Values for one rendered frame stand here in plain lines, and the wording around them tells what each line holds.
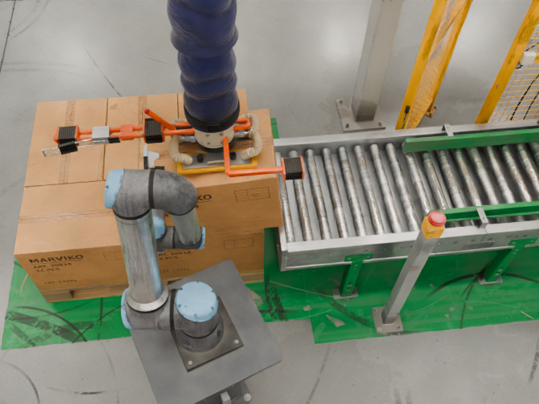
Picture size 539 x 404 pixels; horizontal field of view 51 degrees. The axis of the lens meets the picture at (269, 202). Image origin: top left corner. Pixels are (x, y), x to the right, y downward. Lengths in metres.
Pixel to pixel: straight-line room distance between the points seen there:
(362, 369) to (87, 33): 3.25
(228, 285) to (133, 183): 0.89
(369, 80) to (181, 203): 2.27
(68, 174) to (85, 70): 1.50
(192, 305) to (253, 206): 0.67
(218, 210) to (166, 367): 0.73
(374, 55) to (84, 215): 1.93
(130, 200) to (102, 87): 2.70
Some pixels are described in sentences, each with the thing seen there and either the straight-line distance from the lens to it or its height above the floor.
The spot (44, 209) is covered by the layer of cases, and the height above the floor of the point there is 0.54.
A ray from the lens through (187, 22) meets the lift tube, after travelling 1.91.
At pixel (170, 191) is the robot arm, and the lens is 1.64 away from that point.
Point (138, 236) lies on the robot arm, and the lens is 1.77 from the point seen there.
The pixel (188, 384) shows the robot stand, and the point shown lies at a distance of 2.26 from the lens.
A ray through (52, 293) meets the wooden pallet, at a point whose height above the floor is 0.10.
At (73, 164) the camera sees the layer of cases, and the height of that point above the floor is 0.54.
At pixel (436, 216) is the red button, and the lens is 2.33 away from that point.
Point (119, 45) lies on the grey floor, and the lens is 4.62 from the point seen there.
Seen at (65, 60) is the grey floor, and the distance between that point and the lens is 4.59.
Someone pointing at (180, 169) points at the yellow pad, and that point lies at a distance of 2.41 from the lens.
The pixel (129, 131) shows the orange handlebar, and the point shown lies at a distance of 2.41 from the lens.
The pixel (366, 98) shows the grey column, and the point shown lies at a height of 0.24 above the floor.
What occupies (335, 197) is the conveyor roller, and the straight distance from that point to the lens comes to 2.90.
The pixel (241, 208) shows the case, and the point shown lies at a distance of 2.54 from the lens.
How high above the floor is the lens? 2.90
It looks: 56 degrees down
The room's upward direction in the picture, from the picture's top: 2 degrees clockwise
